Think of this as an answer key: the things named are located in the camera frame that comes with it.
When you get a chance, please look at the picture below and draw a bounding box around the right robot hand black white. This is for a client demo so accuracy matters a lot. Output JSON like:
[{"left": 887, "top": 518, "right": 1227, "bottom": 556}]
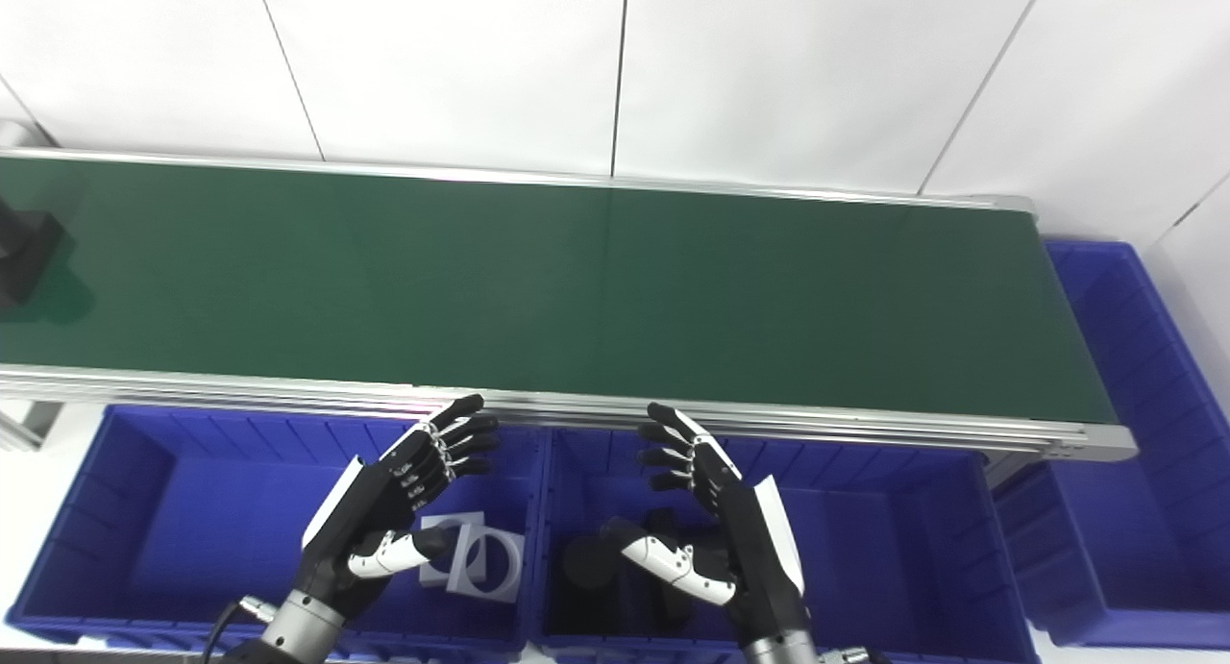
[{"left": 603, "top": 402, "right": 813, "bottom": 641}]

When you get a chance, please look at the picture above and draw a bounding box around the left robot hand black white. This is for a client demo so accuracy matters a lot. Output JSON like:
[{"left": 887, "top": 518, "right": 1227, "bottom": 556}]
[{"left": 293, "top": 393, "right": 503, "bottom": 619}]

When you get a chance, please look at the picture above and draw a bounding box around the black cylinder-on-block part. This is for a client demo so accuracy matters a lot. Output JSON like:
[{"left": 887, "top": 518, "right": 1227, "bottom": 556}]
[{"left": 0, "top": 198, "right": 66, "bottom": 309}]

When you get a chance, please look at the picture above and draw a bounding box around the blue bin with black parts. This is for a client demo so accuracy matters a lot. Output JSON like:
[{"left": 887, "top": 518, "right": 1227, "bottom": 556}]
[{"left": 529, "top": 424, "right": 1044, "bottom": 664}]

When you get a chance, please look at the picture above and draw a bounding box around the black cylinder part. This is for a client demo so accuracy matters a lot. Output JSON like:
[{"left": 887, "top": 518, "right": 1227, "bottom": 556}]
[{"left": 560, "top": 534, "right": 627, "bottom": 636}]

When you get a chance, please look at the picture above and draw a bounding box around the blue bin with white parts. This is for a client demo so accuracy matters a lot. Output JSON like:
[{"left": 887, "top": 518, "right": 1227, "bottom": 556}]
[{"left": 5, "top": 405, "right": 551, "bottom": 661}]

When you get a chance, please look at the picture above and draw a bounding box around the empty blue plastic bin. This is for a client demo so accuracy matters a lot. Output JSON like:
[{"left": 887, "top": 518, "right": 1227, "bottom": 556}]
[{"left": 990, "top": 239, "right": 1230, "bottom": 651}]

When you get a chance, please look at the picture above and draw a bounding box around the white square ring part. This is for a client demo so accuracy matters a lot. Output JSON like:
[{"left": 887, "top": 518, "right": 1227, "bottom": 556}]
[
  {"left": 452, "top": 525, "right": 527, "bottom": 604},
  {"left": 420, "top": 512, "right": 486, "bottom": 588}
]

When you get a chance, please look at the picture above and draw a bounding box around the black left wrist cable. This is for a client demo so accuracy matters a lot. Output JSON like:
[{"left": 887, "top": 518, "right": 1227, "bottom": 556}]
[{"left": 200, "top": 595, "right": 289, "bottom": 664}]

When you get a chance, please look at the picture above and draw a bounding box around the green conveyor belt aluminium frame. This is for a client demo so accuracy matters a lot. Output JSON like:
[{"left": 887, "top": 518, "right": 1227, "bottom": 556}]
[{"left": 0, "top": 148, "right": 1140, "bottom": 465}]

